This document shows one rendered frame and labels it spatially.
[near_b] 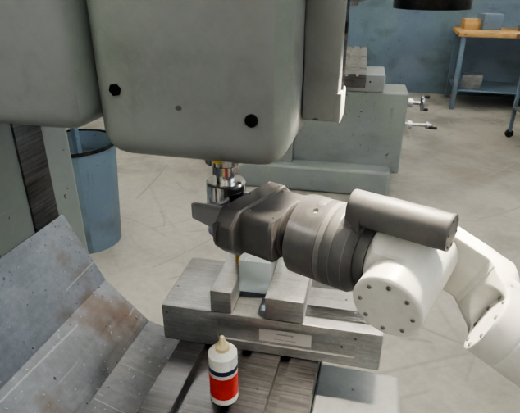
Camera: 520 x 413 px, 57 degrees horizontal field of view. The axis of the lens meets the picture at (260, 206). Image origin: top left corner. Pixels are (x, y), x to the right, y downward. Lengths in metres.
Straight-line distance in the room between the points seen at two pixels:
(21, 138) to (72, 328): 0.32
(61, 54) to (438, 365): 2.01
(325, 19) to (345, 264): 0.23
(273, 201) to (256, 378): 0.32
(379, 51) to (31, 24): 6.67
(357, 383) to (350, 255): 0.45
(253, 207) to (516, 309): 0.27
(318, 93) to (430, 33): 6.56
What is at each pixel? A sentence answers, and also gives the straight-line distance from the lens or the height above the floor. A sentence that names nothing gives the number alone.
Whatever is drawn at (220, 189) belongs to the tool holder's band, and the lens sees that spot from 0.55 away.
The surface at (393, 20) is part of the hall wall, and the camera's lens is 7.01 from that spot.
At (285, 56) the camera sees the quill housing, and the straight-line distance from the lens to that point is 0.43.
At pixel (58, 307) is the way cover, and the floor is 0.98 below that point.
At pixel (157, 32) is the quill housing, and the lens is 0.45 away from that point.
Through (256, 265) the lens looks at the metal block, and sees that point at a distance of 0.76.
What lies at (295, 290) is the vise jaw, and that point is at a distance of 0.75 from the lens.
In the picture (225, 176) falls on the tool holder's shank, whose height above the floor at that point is 1.27.
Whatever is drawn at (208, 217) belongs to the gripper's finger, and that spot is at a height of 1.22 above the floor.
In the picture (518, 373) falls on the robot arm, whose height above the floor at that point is 1.17.
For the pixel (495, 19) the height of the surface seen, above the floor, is 1.00.
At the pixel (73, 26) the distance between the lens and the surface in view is 0.48.
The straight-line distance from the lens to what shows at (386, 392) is 0.89.
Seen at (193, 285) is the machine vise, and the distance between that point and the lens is 0.84.
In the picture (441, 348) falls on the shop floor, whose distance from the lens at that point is 2.33.
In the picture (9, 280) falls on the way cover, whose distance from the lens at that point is 0.83.
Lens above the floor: 1.48
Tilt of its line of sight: 26 degrees down
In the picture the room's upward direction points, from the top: straight up
